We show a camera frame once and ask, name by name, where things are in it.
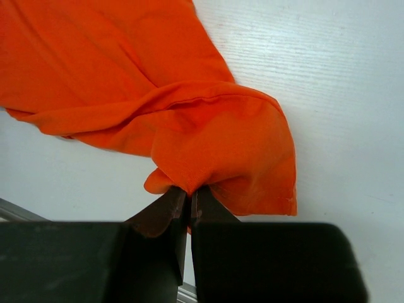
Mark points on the orange t-shirt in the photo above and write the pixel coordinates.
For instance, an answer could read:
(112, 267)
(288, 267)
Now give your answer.
(144, 78)

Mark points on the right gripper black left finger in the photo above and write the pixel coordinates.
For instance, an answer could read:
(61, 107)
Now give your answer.
(139, 260)

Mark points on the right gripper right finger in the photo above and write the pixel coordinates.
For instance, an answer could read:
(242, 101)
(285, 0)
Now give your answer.
(238, 261)

